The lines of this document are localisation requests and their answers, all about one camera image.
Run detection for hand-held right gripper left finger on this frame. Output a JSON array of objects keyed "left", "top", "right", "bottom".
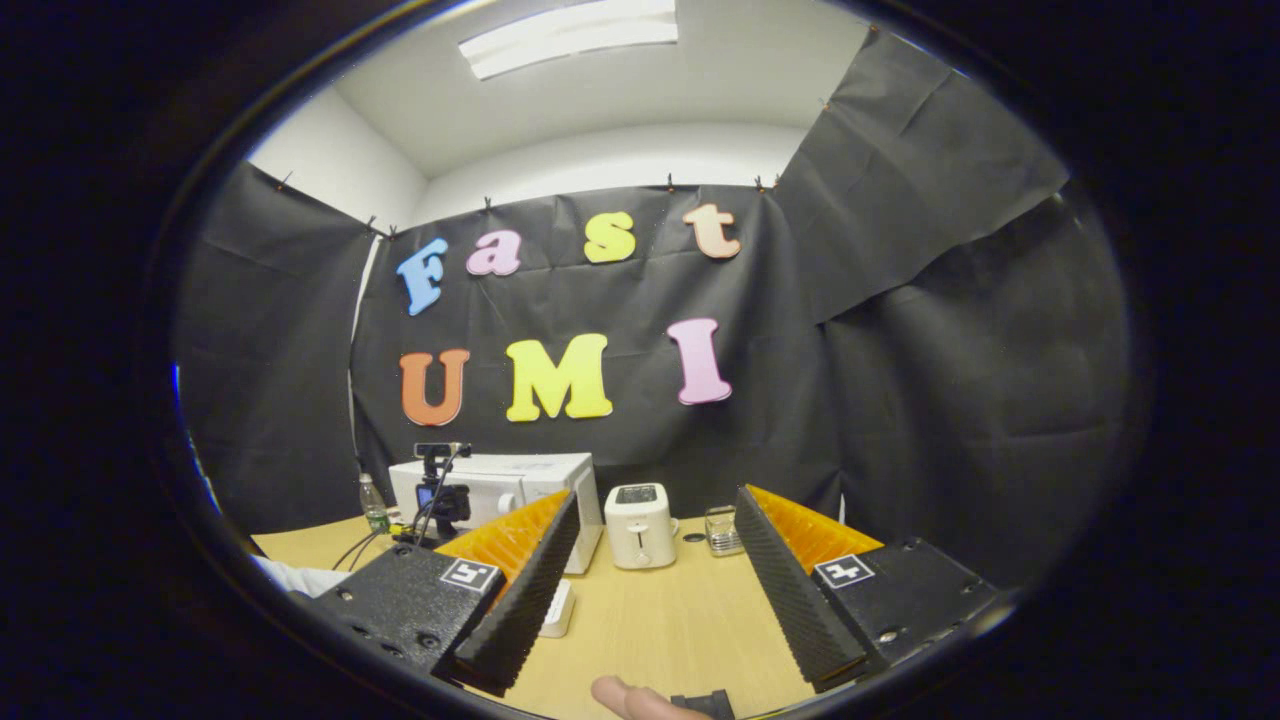
[{"left": 315, "top": 488, "right": 582, "bottom": 696}]

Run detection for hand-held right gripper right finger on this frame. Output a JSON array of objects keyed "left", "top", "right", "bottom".
[{"left": 733, "top": 484, "right": 1008, "bottom": 694}]

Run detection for white microwave oven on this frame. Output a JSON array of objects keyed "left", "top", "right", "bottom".
[{"left": 388, "top": 452, "right": 605, "bottom": 576}]

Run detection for small white dish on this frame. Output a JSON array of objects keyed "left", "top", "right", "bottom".
[{"left": 538, "top": 578, "right": 577, "bottom": 639}]

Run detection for clear water bottle green label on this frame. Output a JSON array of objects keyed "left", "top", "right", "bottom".
[{"left": 359, "top": 473, "right": 392, "bottom": 535}]

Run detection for small mesh utensil holder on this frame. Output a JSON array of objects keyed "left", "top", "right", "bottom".
[{"left": 704, "top": 505, "right": 744, "bottom": 558}]

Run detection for white toaster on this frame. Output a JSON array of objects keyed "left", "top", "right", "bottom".
[{"left": 604, "top": 483, "right": 680, "bottom": 571}]

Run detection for black backdrop cloth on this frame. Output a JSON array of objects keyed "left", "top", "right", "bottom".
[{"left": 172, "top": 25, "right": 1136, "bottom": 591}]

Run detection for large ceiling light panel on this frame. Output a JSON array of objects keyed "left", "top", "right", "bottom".
[{"left": 458, "top": 0, "right": 680, "bottom": 82}]

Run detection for black cable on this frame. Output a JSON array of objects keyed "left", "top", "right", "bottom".
[{"left": 345, "top": 530, "right": 406, "bottom": 573}]

